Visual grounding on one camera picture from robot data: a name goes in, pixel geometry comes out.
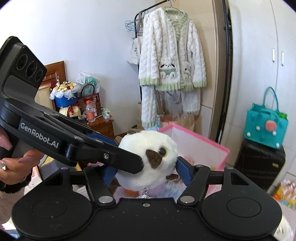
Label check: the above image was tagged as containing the white brown plush toy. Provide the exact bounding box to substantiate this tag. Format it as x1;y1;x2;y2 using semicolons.
108;129;179;198

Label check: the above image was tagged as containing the left hand with ring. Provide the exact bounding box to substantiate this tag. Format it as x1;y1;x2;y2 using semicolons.
0;126;45;186

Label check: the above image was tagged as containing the wooden nightstand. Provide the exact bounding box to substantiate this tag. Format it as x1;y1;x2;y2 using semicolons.
86;116;115;139

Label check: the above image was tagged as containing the plastic drink bottle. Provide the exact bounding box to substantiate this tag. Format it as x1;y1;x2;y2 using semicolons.
85;100;95;123

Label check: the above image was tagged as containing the pink storage box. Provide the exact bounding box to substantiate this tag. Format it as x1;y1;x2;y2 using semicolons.
92;122;231;200

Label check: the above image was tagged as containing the orange ball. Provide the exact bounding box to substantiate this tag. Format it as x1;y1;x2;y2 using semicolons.
124;189;139;198

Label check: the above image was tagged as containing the red woven basket bag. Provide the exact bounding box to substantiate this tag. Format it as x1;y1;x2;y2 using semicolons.
78;83;101;115

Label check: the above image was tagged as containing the white flower bouquet blue box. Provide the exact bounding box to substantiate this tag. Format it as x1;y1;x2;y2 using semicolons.
50;79;79;108

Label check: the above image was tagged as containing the brown paper bag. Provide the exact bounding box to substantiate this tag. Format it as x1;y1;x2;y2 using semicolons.
160;113;195;131

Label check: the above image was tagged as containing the wooden headboard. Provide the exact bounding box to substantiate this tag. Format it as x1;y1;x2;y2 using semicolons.
34;61;67;110

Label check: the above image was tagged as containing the black suitcase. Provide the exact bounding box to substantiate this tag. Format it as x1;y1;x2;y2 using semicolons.
234;139;286;191

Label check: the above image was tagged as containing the teal felt tote bag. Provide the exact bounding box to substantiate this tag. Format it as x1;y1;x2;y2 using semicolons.
243;86;288;149

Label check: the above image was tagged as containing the colourful milk bottle carton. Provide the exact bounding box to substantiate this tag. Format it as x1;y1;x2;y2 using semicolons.
273;180;296;209

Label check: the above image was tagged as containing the white fluffy hanging cardigan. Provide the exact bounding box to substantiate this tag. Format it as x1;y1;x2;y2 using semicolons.
138;8;207;128

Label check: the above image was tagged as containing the white wardrobe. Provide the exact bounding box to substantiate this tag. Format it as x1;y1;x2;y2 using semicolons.
222;1;295;165

